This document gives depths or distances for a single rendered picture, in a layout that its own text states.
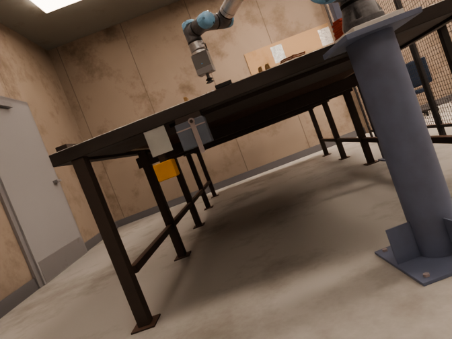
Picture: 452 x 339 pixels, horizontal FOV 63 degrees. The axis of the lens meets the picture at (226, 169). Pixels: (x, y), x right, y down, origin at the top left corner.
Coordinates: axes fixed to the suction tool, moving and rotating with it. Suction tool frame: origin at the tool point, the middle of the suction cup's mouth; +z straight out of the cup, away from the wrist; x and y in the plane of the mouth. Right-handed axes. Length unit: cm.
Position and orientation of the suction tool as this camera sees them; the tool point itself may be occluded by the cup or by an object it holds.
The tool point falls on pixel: (210, 82)
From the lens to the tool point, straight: 190.0
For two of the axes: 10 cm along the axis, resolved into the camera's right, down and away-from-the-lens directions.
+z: 3.5, 9.3, 0.6
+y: -9.1, 3.3, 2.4
